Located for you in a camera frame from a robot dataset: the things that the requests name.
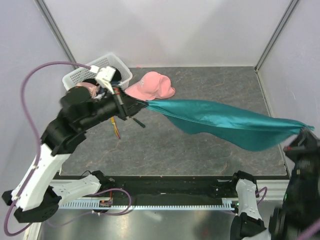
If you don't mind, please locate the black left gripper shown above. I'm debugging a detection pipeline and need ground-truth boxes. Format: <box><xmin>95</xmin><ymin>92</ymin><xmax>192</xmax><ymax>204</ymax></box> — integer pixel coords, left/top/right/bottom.
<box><xmin>80</xmin><ymin>83</ymin><xmax>149</xmax><ymax>131</ymax></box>

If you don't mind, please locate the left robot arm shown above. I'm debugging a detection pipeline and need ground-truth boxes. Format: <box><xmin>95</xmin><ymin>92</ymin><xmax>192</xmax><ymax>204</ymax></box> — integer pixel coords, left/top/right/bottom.
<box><xmin>2</xmin><ymin>86</ymin><xmax>148</xmax><ymax>223</ymax></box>

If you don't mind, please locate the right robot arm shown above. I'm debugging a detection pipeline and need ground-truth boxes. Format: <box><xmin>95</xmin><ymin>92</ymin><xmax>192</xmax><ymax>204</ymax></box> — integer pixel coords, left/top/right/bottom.
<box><xmin>229</xmin><ymin>128</ymin><xmax>320</xmax><ymax>240</ymax></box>

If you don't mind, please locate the pink baseball cap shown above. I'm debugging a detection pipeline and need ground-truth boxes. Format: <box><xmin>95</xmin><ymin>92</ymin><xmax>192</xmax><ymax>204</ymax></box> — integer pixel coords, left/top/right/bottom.
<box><xmin>125</xmin><ymin>71</ymin><xmax>176</xmax><ymax>101</ymax></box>

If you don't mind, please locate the teal satin napkin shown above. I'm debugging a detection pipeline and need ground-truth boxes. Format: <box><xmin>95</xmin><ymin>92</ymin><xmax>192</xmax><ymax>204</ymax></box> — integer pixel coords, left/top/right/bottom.
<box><xmin>147</xmin><ymin>99</ymin><xmax>314</xmax><ymax>152</ymax></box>

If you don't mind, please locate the white plastic basket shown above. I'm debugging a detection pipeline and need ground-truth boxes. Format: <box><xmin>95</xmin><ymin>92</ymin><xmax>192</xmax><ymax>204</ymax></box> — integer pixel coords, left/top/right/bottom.
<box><xmin>62</xmin><ymin>53</ymin><xmax>133</xmax><ymax>95</ymax></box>

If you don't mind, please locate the black cloth in basket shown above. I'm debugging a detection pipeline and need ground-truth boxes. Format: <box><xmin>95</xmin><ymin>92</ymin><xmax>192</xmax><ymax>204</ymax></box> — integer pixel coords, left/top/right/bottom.
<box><xmin>111</xmin><ymin>68</ymin><xmax>122</xmax><ymax>85</ymax></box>

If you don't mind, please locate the pink cloth in basket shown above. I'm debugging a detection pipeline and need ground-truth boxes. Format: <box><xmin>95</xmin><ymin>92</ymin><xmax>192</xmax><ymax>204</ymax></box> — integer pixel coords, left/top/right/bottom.
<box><xmin>76</xmin><ymin>82</ymin><xmax>100</xmax><ymax>99</ymax></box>

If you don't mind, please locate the aluminium frame rail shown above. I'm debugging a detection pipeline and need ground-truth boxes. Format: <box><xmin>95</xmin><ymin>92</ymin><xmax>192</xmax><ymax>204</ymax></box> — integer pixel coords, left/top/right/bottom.
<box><xmin>257</xmin><ymin>179</ymin><xmax>289</xmax><ymax>201</ymax></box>

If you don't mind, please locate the light blue cable duct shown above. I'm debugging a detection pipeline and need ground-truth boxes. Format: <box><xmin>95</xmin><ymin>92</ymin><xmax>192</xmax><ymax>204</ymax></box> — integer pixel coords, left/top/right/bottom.
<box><xmin>60</xmin><ymin>195</ymin><xmax>235</xmax><ymax>211</ymax></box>

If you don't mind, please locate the black mounting base plate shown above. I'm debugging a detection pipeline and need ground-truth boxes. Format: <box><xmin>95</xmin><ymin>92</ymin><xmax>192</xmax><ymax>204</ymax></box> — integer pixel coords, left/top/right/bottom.
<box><xmin>81</xmin><ymin>174</ymin><xmax>260</xmax><ymax>201</ymax></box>

